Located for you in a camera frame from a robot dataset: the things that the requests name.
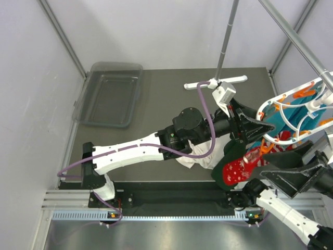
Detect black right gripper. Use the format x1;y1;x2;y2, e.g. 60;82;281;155
259;138;333;197

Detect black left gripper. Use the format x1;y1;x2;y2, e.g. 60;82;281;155
190;98;275;146

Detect orange clothespin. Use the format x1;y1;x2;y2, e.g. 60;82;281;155
259;138;275;156

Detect white oval clip hanger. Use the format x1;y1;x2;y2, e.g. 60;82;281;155
256;70;333;144

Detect red snowflake sock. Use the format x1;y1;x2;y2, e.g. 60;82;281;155
222;147;267;186

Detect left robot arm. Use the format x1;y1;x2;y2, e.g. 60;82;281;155
81;99;275;207

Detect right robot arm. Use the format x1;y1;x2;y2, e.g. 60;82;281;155
227;141;332;249

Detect dark green cloth garment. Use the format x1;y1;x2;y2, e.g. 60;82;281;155
211;140;247;191

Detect white silver clothes rack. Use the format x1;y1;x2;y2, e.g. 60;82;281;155
183;0;333;92

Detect teal cloth garment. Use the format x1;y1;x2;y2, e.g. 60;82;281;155
246;85;328;152

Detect white cloth garment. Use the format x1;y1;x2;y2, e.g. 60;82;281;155
176;135;231;169

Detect clear plastic bin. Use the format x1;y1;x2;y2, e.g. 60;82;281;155
73;61;143;129

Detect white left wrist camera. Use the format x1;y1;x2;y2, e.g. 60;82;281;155
212;82;236;117

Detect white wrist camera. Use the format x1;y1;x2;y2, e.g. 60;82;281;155
212;82;236;117
302;132;332;165

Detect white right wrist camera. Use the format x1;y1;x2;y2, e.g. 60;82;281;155
302;132;332;165

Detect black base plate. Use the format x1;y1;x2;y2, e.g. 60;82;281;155
88;181;253;210

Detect aluminium frame rail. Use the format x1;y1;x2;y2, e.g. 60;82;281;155
30;190;332;249

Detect white cable duct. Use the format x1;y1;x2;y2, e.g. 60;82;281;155
52;210;263;221

